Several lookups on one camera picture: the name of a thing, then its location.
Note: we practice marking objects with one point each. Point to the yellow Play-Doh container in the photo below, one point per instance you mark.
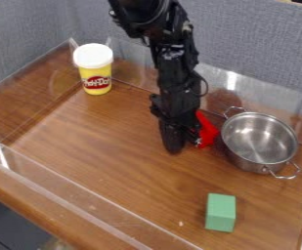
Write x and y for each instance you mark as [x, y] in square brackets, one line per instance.
[92, 58]

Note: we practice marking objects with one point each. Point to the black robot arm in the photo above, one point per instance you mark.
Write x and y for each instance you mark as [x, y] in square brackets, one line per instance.
[160, 24]

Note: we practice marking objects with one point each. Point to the red rectangular block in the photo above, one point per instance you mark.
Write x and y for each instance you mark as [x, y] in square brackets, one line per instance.
[207, 133]

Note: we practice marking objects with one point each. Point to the small stainless steel pot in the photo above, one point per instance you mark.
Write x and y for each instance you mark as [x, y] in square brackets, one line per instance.
[259, 143]

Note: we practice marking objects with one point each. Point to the green foam block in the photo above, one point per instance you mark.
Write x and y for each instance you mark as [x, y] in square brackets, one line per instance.
[220, 214]

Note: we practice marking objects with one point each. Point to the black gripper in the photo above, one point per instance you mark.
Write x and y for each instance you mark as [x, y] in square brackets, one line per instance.
[174, 105]

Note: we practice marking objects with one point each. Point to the clear acrylic table barrier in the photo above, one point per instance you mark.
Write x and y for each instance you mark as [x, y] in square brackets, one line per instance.
[87, 174]

